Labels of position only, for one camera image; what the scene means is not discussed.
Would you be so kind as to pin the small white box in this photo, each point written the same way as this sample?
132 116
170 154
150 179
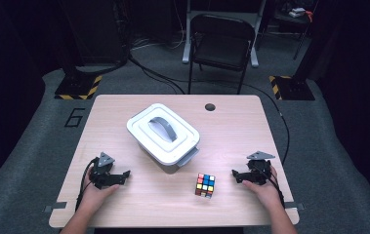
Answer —
297 12

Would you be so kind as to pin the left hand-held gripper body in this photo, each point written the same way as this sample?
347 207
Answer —
102 177

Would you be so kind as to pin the person's right hand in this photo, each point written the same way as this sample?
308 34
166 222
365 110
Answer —
267 193

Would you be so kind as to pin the black cabinet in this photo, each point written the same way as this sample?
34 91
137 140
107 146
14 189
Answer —
98 32

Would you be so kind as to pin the black stand base striped edge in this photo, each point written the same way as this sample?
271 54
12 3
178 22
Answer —
76 87
295 89

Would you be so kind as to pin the person's left hand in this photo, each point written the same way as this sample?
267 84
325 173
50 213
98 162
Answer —
94 196

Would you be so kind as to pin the grey tape strip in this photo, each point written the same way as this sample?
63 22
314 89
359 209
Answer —
295 205
55 206

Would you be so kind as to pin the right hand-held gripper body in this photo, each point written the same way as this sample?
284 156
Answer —
259 172

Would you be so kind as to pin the black folding chair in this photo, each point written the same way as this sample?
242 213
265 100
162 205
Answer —
220 48

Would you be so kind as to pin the clear plastic storage box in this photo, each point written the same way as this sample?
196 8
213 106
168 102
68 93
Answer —
187 157

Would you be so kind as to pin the multicoloured puzzle cube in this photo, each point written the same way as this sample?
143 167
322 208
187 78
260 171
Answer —
205 185

